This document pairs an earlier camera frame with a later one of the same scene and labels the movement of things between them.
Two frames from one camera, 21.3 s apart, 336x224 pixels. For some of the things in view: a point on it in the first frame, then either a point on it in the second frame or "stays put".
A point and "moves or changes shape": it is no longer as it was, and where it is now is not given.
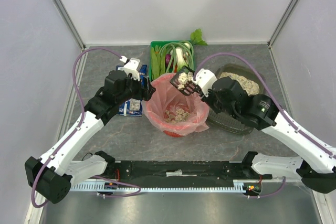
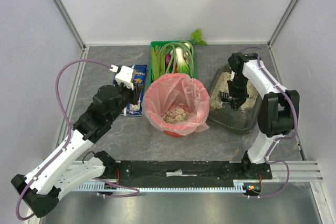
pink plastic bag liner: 168,110 stays put
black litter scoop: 182,81 moves or changes shape
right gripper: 198,89 to 234,98
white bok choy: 181,55 stays put
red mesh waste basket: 171,110 stays put
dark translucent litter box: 252,83 stays put
